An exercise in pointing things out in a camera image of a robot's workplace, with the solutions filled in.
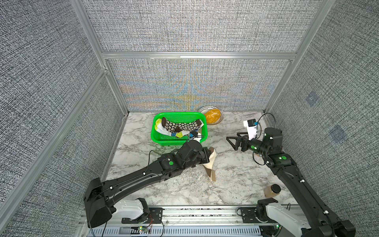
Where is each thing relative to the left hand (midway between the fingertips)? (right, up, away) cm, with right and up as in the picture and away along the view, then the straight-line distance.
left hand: (216, 152), depth 68 cm
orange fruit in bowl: (+5, +20, +40) cm, 45 cm away
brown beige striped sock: (-2, -9, +9) cm, 13 cm away
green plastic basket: (-21, +18, +48) cm, 56 cm away
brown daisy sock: (-24, +12, +34) cm, 43 cm away
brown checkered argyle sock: (-11, +11, +35) cm, 38 cm away
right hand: (+9, +9, +4) cm, 14 cm away
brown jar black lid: (+28, -20, +5) cm, 35 cm away
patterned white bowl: (0, +26, +51) cm, 57 cm away
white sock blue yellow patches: (-32, +12, +30) cm, 45 cm away
